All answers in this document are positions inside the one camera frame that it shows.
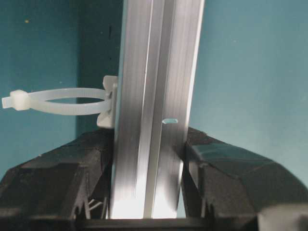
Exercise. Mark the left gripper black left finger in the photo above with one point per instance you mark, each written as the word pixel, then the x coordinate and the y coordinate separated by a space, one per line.
pixel 57 184

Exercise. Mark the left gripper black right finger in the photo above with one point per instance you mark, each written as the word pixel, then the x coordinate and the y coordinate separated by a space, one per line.
pixel 224 180

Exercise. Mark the large aluminium rail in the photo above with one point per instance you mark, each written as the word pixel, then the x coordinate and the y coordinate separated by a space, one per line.
pixel 158 59

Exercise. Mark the left white zip tie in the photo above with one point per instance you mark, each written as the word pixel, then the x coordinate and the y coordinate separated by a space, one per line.
pixel 70 101

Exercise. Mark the teal felt table cover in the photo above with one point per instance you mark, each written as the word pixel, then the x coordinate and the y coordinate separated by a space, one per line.
pixel 251 83

